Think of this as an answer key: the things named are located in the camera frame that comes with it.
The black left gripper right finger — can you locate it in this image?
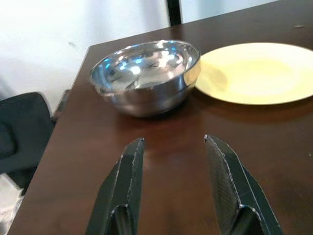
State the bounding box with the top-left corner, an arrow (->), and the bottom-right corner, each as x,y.
204,134 -> 286,235

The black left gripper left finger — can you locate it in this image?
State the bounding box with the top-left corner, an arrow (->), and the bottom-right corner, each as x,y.
85,137 -> 145,235

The shiny steel bowl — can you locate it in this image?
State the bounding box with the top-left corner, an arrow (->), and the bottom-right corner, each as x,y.
89,40 -> 201,118

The pale yellow plate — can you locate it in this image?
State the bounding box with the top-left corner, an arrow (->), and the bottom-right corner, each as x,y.
194,43 -> 313,105

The black chair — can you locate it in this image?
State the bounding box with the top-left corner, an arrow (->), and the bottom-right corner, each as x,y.
0,92 -> 56,196

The black upright post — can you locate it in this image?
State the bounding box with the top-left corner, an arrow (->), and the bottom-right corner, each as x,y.
166,0 -> 183,27

